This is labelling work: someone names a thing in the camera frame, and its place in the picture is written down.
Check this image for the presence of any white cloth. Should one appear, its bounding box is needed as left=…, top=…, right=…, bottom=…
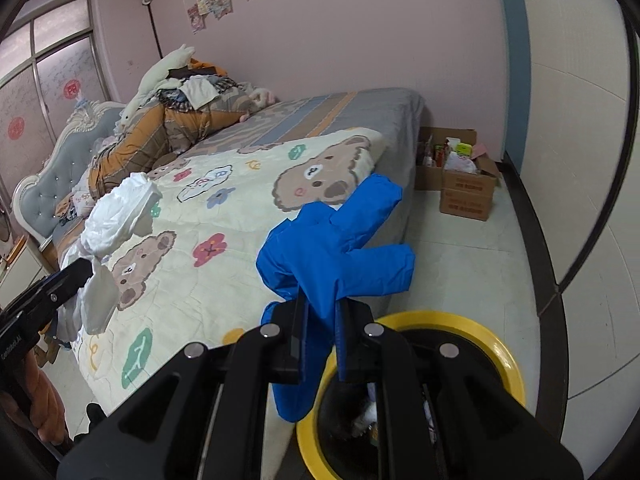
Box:
left=57, top=172, right=163, bottom=336

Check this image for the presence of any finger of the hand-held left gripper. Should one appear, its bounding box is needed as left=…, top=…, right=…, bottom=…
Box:
left=47, top=258, right=96, bottom=306

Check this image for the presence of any white bag in box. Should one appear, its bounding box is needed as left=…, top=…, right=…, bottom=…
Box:
left=444, top=151, right=478, bottom=175

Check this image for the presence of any blue rubber glove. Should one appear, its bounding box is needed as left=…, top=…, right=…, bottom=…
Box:
left=256, top=173, right=417, bottom=423

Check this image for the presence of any white wardrobe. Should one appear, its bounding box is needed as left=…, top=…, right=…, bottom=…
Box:
left=492, top=0, right=640, bottom=441

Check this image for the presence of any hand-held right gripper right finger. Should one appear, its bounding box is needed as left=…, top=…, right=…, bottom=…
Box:
left=335, top=300, right=585, bottom=480

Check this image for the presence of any pile of clothes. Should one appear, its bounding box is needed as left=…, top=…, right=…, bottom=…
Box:
left=157, top=60, right=236, bottom=111

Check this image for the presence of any bear printed blanket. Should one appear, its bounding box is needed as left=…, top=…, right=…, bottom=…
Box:
left=70, top=127, right=388, bottom=406

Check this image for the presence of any pink plush toy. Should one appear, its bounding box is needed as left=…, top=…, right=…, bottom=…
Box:
left=240, top=87, right=276, bottom=123

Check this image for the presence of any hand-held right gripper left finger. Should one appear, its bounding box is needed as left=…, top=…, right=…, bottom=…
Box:
left=57, top=297, right=313, bottom=480

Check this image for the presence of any person's left hand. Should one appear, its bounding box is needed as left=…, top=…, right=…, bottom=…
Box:
left=22, top=352, right=68, bottom=445

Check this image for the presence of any grey tufted headboard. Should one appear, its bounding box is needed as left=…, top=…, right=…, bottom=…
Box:
left=12, top=100, right=128, bottom=251

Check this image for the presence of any labelled cardboard box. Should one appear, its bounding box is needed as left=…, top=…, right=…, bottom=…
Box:
left=441, top=155, right=502, bottom=196
left=439, top=187, right=497, bottom=222

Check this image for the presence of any open cardboard box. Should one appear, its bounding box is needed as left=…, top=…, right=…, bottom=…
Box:
left=415, top=126, right=478, bottom=192

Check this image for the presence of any frosted window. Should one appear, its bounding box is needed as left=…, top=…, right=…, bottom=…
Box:
left=0, top=0, right=113, bottom=201

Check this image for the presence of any white plush toy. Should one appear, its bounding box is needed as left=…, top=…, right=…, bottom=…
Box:
left=120, top=44, right=196, bottom=121

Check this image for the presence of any yellow rimmed black trash bin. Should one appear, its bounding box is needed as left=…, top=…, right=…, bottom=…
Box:
left=296, top=311, right=526, bottom=480

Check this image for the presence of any orange patterned quilt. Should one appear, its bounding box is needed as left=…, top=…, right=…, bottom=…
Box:
left=87, top=80, right=256, bottom=201

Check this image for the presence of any floral white pillow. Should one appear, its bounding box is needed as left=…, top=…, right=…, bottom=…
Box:
left=72, top=190, right=99, bottom=217

